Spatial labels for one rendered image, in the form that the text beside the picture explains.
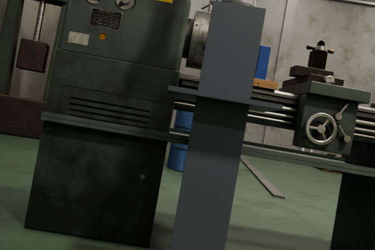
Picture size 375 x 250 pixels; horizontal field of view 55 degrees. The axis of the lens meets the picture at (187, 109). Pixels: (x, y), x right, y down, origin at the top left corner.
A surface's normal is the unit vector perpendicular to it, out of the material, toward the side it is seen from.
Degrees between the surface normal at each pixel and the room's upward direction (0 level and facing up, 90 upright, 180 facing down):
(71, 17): 90
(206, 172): 90
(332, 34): 90
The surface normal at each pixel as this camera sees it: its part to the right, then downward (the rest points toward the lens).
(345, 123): 0.04, -0.01
